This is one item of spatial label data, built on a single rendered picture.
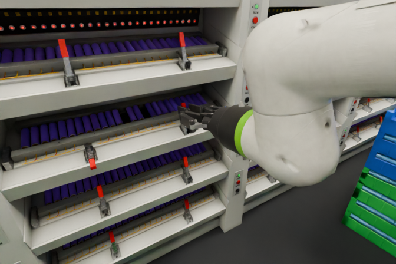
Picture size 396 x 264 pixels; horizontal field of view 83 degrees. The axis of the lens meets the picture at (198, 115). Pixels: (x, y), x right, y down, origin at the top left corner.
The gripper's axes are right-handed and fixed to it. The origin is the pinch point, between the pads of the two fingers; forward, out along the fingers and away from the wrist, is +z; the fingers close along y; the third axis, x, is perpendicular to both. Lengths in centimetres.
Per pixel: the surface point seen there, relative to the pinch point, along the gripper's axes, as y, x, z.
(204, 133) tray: 5.1, -8.5, 2.5
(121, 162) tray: -20.1, -10.1, 3.4
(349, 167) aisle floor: 108, -61, 13
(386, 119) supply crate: 65, -14, -20
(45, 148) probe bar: -35.8, -2.5, 7.0
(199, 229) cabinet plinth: 6, -55, 18
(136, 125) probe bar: -13.7, -2.4, 7.4
